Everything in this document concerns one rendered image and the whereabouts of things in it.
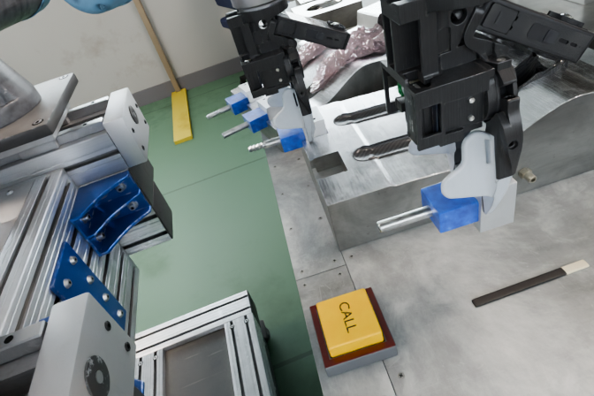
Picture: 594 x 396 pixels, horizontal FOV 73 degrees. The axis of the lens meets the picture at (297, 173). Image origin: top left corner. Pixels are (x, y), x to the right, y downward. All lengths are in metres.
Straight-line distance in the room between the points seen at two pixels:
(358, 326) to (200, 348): 0.90
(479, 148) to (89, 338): 0.35
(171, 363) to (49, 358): 0.97
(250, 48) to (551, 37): 0.37
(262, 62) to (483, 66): 0.33
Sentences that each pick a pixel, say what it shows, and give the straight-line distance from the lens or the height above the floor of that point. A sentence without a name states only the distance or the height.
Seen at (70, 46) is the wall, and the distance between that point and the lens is 3.55.
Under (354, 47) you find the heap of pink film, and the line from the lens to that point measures 0.87.
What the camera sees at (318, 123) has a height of 0.91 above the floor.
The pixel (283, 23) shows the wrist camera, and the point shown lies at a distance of 0.58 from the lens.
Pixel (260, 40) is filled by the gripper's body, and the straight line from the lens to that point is 0.59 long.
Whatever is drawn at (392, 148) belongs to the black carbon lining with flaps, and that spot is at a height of 0.88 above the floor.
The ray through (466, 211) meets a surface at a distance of 0.43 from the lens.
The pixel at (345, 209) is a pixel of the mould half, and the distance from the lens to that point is 0.53.
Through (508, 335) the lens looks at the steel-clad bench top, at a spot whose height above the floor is 0.80.
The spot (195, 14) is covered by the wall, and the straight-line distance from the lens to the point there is 3.42.
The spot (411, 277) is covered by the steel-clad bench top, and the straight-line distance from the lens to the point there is 0.55.
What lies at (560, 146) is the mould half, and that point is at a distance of 0.64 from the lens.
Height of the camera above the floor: 1.24
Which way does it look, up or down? 36 degrees down
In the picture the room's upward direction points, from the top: 17 degrees counter-clockwise
